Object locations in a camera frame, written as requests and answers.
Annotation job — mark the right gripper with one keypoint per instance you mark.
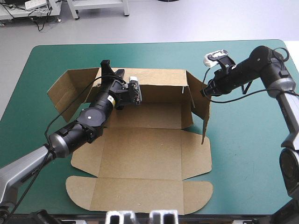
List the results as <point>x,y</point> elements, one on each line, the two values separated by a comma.
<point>222,81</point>

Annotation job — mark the white wheeled rack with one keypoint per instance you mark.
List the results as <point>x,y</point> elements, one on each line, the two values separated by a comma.
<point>14,11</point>

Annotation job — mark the white power strip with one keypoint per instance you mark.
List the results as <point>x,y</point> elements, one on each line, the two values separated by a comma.
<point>35,3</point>

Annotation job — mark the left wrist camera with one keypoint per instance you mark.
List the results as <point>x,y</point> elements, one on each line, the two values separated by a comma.
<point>136,91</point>

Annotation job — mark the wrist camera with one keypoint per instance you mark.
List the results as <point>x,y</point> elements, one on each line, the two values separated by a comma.
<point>215,57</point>
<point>136,91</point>

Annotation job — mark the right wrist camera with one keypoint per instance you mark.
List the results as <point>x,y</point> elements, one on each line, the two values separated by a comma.
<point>215,57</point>

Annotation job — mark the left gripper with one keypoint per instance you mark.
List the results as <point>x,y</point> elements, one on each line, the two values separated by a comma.
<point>116,86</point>

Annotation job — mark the brown cardboard box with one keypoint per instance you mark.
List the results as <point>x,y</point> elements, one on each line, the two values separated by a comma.
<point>142,154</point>

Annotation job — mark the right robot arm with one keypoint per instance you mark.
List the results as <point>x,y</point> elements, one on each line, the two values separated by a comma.
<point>283,93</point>

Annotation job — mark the white metal table frame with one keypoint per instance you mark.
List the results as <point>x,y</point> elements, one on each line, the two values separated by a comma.
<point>100,7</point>

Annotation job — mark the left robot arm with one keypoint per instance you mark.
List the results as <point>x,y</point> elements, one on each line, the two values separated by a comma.
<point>70,137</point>

